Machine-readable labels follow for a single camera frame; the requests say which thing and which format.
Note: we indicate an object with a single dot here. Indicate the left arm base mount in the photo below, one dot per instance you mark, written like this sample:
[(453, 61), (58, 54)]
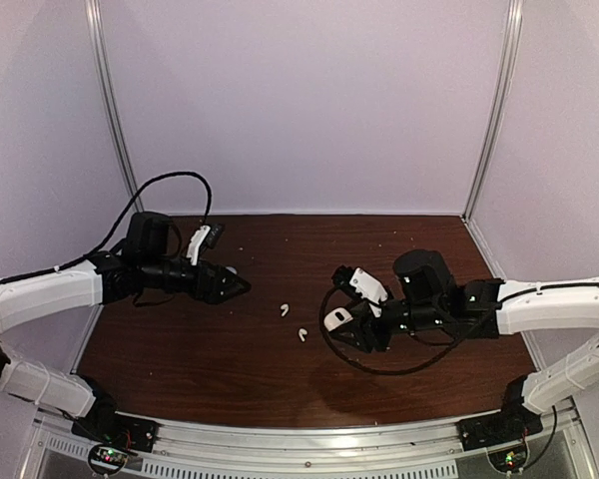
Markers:
[(105, 424)]

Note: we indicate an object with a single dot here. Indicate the aluminium frame post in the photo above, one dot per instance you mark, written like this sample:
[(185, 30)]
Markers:
[(103, 71), (507, 63)]

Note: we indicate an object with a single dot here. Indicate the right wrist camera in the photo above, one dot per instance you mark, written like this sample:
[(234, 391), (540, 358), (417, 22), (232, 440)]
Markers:
[(357, 283)]

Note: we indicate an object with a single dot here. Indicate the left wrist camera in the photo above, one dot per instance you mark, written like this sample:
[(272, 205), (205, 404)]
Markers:
[(205, 237)]

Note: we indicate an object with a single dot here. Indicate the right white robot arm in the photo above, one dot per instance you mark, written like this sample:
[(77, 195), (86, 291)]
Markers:
[(488, 308)]

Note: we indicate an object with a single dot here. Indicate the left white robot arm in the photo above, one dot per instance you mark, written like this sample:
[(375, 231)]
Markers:
[(101, 278)]

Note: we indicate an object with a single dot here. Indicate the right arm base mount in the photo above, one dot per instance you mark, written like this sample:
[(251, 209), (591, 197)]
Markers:
[(513, 422)]

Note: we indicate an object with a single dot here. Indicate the front aluminium rail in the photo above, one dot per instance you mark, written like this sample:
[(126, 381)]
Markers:
[(426, 449)]

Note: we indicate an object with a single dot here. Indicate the left aluminium frame post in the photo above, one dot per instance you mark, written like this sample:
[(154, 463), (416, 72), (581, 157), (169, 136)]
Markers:
[(103, 71)]

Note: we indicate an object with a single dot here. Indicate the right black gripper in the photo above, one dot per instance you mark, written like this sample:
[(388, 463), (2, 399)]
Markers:
[(362, 334)]

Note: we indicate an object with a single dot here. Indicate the white earbud charging case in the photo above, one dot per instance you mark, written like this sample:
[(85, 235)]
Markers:
[(336, 318)]

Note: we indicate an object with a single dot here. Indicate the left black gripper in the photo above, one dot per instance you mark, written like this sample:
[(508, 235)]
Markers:
[(210, 291)]

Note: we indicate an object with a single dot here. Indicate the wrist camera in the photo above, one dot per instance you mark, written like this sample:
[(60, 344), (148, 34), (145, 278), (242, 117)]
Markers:
[(205, 237), (357, 283)]

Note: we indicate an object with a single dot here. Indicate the right aluminium frame post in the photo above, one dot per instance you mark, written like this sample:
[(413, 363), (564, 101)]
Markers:
[(507, 63)]

